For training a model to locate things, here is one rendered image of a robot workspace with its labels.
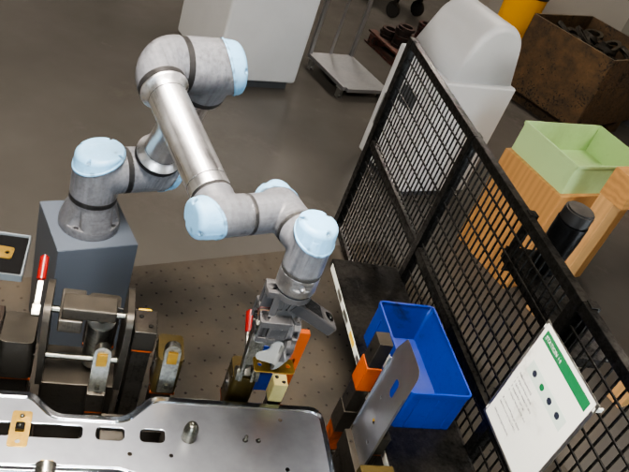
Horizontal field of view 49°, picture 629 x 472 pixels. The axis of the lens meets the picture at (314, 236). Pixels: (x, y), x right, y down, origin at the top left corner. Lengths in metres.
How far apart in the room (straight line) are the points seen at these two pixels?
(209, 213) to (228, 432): 0.62
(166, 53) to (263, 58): 3.89
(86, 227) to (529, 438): 1.14
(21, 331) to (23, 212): 2.09
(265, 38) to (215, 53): 3.75
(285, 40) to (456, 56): 1.44
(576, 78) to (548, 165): 2.82
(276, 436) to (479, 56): 3.19
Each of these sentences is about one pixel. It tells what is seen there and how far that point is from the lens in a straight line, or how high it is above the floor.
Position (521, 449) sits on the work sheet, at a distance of 1.61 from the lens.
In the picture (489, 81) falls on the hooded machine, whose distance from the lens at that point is 4.56.
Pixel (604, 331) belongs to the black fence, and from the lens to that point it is 1.43.
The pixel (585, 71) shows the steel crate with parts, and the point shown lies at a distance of 6.82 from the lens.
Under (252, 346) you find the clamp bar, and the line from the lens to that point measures 1.59.
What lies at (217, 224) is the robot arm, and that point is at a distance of 1.15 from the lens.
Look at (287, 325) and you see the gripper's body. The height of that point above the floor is 1.40.
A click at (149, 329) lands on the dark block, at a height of 1.12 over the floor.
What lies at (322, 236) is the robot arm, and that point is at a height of 1.61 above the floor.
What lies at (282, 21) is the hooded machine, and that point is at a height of 0.56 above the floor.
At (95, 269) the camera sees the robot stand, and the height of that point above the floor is 1.03.
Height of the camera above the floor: 2.26
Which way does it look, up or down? 35 degrees down
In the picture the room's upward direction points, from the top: 22 degrees clockwise
